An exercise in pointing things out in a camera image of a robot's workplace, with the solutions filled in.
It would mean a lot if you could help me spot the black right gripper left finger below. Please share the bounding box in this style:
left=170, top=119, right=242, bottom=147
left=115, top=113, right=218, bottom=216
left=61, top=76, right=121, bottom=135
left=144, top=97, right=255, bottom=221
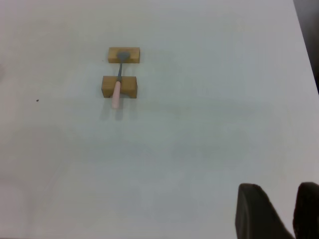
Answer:
left=234, top=183, right=296, bottom=239

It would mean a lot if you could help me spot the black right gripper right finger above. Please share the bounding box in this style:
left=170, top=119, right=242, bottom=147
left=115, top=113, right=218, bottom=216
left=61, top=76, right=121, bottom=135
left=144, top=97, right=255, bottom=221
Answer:
left=293, top=182, right=319, bottom=239

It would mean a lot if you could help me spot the wooden block with arch cutout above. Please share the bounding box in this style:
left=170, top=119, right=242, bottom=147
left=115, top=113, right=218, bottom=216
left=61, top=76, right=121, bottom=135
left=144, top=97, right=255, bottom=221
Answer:
left=101, top=75, right=139, bottom=99

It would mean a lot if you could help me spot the plain wooden block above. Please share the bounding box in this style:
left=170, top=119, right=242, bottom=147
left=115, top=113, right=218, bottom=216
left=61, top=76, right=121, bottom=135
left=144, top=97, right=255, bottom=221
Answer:
left=108, top=47, right=141, bottom=64

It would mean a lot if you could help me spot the spoon with pink handle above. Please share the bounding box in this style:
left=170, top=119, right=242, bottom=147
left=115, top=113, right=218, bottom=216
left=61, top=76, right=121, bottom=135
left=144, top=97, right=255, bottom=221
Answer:
left=111, top=51, right=131, bottom=110

